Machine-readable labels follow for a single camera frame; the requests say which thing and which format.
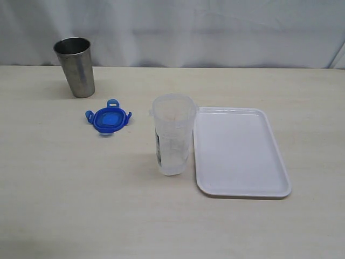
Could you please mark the clear plastic container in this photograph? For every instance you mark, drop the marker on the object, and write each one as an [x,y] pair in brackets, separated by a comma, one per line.
[174,118]

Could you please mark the white plastic tray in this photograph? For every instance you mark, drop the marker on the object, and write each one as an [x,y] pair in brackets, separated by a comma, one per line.
[236,155]

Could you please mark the white backdrop curtain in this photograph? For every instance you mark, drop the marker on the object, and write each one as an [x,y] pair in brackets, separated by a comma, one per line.
[178,33]

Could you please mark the blue container lid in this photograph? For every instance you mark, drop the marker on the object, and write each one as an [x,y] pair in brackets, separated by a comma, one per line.
[109,119]

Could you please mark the stainless steel cup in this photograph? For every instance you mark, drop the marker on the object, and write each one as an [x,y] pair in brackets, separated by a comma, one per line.
[74,55]

